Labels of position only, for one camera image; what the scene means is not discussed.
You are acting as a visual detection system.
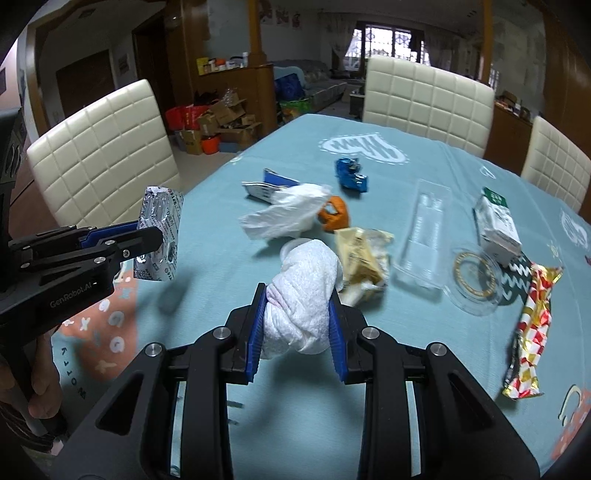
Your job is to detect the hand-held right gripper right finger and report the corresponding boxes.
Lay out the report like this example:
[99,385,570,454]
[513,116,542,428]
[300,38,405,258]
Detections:
[327,295,541,480]

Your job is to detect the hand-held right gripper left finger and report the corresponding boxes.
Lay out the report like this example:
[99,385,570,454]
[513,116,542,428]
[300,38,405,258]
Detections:
[48,282,271,480]

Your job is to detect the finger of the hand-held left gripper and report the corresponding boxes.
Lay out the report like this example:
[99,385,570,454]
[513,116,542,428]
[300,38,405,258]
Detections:
[9,220,140,259]
[21,226,164,284]

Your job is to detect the silver blister pack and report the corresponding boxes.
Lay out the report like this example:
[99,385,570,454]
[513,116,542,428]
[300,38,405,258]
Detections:
[133,185,184,281]

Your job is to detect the white towel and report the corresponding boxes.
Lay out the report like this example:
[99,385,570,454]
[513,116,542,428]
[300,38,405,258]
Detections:
[261,239,345,358]

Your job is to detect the beige wrapper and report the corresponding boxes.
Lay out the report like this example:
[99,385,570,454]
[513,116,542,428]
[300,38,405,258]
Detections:
[333,227,395,305]

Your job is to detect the clear round plastic lid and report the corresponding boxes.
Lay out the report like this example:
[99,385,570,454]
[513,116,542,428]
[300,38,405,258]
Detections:
[444,244,504,317]

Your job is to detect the red gold checkered wrapper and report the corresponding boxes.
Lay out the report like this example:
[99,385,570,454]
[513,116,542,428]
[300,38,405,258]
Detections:
[502,263,564,398]

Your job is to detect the person's left hand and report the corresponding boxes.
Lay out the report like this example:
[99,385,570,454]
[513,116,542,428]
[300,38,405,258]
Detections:
[27,328,65,418]

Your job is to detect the cream quilted leather chair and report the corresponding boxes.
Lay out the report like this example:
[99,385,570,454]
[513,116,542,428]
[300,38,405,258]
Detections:
[521,115,591,214]
[362,56,496,158]
[26,79,182,229]

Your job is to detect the light blue printed tablecloth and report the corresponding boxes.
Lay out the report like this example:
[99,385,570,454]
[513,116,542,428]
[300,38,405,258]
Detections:
[48,113,591,480]

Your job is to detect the orange snack wrapper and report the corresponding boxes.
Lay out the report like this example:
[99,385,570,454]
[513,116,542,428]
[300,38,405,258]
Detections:
[318,195,350,232]

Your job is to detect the white plastic bag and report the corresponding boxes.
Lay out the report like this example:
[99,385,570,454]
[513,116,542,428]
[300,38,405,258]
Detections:
[238,183,332,241]

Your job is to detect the red plastic bags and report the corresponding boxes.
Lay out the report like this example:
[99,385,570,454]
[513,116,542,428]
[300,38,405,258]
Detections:
[165,105,208,132]

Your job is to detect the clear plastic tray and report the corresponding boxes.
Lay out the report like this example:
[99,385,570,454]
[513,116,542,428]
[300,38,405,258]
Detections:
[392,179,452,289]

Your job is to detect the blue and white flattened carton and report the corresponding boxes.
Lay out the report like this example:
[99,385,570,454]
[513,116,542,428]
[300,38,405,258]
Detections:
[242,167,301,202]

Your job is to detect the pile of cardboard boxes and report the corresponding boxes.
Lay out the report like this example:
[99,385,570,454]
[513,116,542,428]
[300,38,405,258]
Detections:
[178,90,264,155]

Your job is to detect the dark wooden door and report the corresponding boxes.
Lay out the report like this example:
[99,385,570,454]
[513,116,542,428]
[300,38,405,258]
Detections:
[55,48,116,116]

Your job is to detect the blue snack wrapper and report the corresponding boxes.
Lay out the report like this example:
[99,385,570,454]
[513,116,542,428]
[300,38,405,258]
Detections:
[335,157,370,195]

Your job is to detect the wooden partition cabinet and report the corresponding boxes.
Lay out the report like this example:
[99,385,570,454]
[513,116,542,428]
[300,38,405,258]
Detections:
[196,65,278,139]

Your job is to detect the white and green carton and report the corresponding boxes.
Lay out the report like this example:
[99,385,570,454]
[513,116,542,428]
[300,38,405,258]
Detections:
[472,187,522,267]

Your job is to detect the row of bottles and boxes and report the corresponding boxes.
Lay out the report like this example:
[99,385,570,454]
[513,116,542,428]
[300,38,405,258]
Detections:
[196,53,252,75]

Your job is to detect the green colourful bag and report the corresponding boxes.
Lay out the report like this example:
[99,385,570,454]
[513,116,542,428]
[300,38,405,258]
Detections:
[279,99,312,124]

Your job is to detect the blue bag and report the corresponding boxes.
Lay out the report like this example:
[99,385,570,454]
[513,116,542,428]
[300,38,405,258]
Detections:
[274,75,305,100]

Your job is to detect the grey sofa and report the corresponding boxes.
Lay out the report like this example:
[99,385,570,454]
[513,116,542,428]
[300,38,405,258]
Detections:
[272,60,349,112]

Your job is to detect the wooden sideboard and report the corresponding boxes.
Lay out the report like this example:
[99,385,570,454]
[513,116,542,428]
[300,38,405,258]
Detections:
[489,92,541,160]

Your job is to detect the barred window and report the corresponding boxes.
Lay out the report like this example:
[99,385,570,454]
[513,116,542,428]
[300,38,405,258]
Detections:
[346,25,430,70]

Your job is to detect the red wall decorations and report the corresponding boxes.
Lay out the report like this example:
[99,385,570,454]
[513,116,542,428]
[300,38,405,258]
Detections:
[259,0,305,26]

